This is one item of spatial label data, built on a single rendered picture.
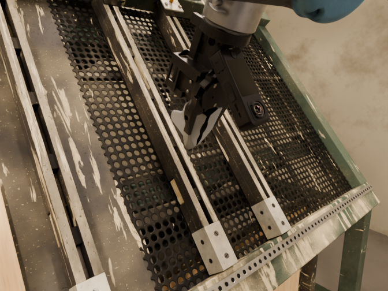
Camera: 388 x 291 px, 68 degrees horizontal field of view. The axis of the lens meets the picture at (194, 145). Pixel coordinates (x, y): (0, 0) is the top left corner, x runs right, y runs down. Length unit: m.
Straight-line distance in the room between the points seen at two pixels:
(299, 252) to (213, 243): 0.38
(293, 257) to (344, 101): 2.44
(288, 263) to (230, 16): 0.85
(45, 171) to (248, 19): 0.55
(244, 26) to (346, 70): 2.97
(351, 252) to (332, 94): 1.94
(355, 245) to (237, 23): 1.58
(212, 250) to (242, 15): 0.64
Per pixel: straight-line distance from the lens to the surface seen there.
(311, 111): 1.75
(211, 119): 0.47
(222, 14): 0.39
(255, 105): 0.39
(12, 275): 0.73
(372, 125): 3.22
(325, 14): 0.29
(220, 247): 0.86
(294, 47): 3.71
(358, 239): 1.81
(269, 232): 1.07
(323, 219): 1.29
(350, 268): 1.90
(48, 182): 0.73
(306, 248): 1.16
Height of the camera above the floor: 1.42
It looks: 12 degrees down
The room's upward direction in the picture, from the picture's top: straight up
